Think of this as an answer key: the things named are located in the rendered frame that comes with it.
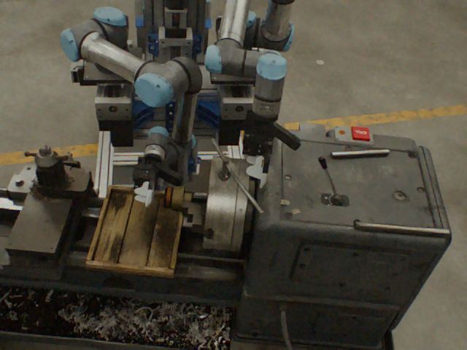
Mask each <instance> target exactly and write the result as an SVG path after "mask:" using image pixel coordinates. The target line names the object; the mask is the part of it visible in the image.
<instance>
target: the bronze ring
mask: <svg viewBox="0 0 467 350"><path fill-rule="evenodd" d="M184 201H193V192H191V191H185V186H184V187H176V186H175V187H174V188H172V187H166V189H165V193H164V201H163V207H164V208H165V209H172V211H181V213H182V206H183V202H184Z"/></svg>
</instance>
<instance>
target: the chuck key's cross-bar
mask: <svg viewBox="0 0 467 350"><path fill-rule="evenodd" d="M211 142H212V144H213V146H214V148H215V149H216V151H217V153H218V155H219V156H220V158H221V160H223V157H224V156H223V154H222V152H221V151H220V148H219V147H218V145H217V143H216V142H215V140H214V139H211ZM225 167H226V168H227V170H228V172H229V174H230V175H231V177H232V178H233V180H234V181H235V182H236V183H237V184H238V186H239V187H240V189H241V190H242V192H243V193H245V195H246V196H247V197H248V198H249V199H250V201H251V202H252V204H253V205H254V207H255V208H256V209H257V210H258V211H259V213H260V214H261V215H262V214H264V211H263V209H262V208H261V207H260V206H259V205H258V203H257V202H256V201H255V199H254V198H253V197H252V196H251V194H250V193H249V192H248V191H247V190H246V188H245V187H244V186H243V184H242V183H241V182H240V181H239V180H238V178H237V177H236V175H235V174H234V173H233V171H232V170H231V167H230V166H229V165H228V164H227V165H225Z"/></svg>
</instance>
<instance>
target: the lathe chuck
mask: <svg viewBox="0 0 467 350"><path fill-rule="evenodd" d="M229 166H230V167H231V170H232V171H233V173H234V174H235V175H236V177H237V178H238V177H239V159H238V158H233V157H230V160H229ZM221 167H222V160H221V158H220V157H219V156H212V162H211V168H210V174H209V186H208V198H207V212H206V219H205V227H204V229H206V230H208V229H209V228H212V230H213V238H208V237H204V245H203V248H204V249H217V250H223V251H230V248H231V238H232V232H233V226H234V214H235V207H236V193H237V185H238V184H237V183H236V182H235V181H234V179H233V178H232V177H231V175H230V174H229V172H228V174H229V178H228V179H226V180H222V179H220V177H219V173H220V172H221Z"/></svg>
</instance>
